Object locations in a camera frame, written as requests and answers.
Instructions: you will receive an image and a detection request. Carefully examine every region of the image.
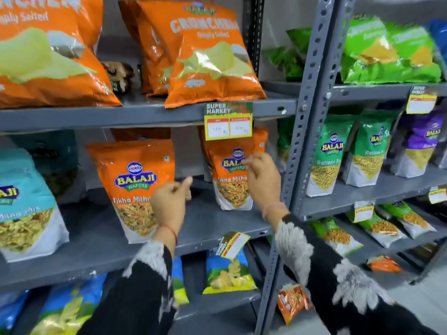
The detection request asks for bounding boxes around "green yellow price tag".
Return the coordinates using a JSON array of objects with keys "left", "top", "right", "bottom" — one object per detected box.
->
[
  {"left": 215, "top": 232, "right": 251, "bottom": 261},
  {"left": 353, "top": 201, "right": 375, "bottom": 223},
  {"left": 406, "top": 86, "right": 438, "bottom": 115},
  {"left": 204, "top": 102, "right": 253, "bottom": 141},
  {"left": 428, "top": 186, "right": 447, "bottom": 205}
]

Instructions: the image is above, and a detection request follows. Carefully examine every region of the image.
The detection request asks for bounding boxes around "blue yellow chips bag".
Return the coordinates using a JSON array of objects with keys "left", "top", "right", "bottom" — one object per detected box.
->
[
  {"left": 29, "top": 273, "right": 107, "bottom": 335},
  {"left": 203, "top": 247, "right": 258, "bottom": 295},
  {"left": 171, "top": 256, "right": 190, "bottom": 306},
  {"left": 0, "top": 291, "right": 29, "bottom": 335}
]

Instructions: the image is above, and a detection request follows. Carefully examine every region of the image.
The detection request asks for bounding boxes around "green sev pouch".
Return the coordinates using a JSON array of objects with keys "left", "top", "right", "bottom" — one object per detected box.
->
[
  {"left": 345, "top": 211, "right": 408, "bottom": 249},
  {"left": 342, "top": 111, "right": 399, "bottom": 188},
  {"left": 310, "top": 218, "right": 364, "bottom": 257},
  {"left": 306, "top": 114, "right": 356, "bottom": 198},
  {"left": 277, "top": 116, "right": 296, "bottom": 172},
  {"left": 378, "top": 202, "right": 437, "bottom": 240}
]

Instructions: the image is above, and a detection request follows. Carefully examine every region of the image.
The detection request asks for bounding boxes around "dark brown snack packet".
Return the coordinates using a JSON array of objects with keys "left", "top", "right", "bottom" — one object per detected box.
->
[{"left": 101, "top": 61, "right": 135, "bottom": 95}]

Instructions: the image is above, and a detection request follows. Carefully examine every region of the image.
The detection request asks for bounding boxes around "small orange snack packet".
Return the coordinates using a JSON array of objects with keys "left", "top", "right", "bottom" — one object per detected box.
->
[
  {"left": 277, "top": 283, "right": 312, "bottom": 325},
  {"left": 366, "top": 255, "right": 402, "bottom": 274}
]

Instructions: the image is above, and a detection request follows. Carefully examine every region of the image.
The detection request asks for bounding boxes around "red thread bracelet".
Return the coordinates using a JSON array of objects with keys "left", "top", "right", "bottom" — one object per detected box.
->
[{"left": 160, "top": 224, "right": 178, "bottom": 245}]

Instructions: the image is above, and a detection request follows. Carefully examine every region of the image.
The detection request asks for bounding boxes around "teal snack mix pouch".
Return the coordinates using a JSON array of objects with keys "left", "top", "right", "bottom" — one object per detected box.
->
[{"left": 0, "top": 148, "right": 70, "bottom": 263}]

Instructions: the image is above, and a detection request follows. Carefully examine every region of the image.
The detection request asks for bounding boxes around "person's right hand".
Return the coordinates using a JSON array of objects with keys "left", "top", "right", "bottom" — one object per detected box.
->
[{"left": 242, "top": 152, "right": 286, "bottom": 212}]

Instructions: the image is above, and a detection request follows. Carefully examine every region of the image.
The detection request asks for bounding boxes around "person's left hand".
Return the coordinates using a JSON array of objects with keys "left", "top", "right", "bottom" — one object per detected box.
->
[{"left": 150, "top": 176, "right": 193, "bottom": 232}]

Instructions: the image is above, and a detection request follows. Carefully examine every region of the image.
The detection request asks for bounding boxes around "orange snack mix pouch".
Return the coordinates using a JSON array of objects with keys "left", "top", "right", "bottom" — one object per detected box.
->
[
  {"left": 204, "top": 127, "right": 269, "bottom": 211},
  {"left": 85, "top": 139, "right": 176, "bottom": 245}
]

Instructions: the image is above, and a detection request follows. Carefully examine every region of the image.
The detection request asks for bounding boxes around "person's left forearm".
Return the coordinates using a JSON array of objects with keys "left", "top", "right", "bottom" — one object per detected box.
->
[{"left": 78, "top": 224, "right": 179, "bottom": 335}]

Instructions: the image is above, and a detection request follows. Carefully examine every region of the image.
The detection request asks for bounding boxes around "dark teal snack pouch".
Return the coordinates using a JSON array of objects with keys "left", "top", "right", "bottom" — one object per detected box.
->
[{"left": 10, "top": 130, "right": 87, "bottom": 205}]

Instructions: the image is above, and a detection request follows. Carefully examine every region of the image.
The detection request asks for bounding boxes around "green chips bag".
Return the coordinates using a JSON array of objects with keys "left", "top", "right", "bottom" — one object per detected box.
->
[
  {"left": 340, "top": 15, "right": 400, "bottom": 85},
  {"left": 263, "top": 27, "right": 312, "bottom": 81},
  {"left": 386, "top": 23, "right": 443, "bottom": 84}
]

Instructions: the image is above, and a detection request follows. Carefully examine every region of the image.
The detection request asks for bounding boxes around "person's right forearm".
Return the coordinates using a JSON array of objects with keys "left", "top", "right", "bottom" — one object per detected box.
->
[{"left": 263, "top": 203, "right": 441, "bottom": 335}]

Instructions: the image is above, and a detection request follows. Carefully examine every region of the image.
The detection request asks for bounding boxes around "large orange chips bag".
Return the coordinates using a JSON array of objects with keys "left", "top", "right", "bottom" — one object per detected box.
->
[
  {"left": 137, "top": 0, "right": 267, "bottom": 109},
  {"left": 0, "top": 0, "right": 123, "bottom": 109},
  {"left": 118, "top": 0, "right": 172, "bottom": 98}
]

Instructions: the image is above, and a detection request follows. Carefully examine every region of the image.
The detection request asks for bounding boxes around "grey metal shelf rack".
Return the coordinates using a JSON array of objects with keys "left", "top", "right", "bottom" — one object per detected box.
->
[
  {"left": 0, "top": 0, "right": 298, "bottom": 335},
  {"left": 257, "top": 0, "right": 447, "bottom": 335}
]

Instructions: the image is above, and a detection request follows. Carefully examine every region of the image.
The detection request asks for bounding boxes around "purple snack pouch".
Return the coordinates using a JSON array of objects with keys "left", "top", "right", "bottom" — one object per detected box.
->
[{"left": 390, "top": 111, "right": 445, "bottom": 178}]

